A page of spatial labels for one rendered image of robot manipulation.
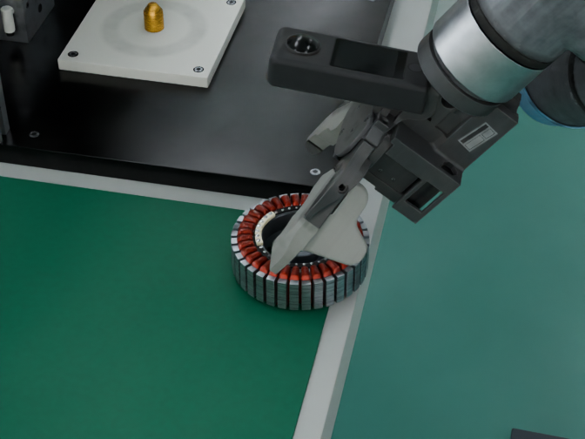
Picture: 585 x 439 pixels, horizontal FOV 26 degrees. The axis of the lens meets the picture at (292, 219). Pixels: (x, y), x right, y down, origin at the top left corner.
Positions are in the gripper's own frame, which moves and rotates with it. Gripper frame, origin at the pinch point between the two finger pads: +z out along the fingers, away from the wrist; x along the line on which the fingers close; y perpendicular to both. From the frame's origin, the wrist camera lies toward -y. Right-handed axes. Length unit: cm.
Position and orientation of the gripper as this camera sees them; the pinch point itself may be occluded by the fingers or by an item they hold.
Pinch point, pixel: (283, 204)
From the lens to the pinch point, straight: 100.4
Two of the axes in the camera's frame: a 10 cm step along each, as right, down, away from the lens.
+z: -5.7, 5.4, 6.2
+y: 8.0, 5.5, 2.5
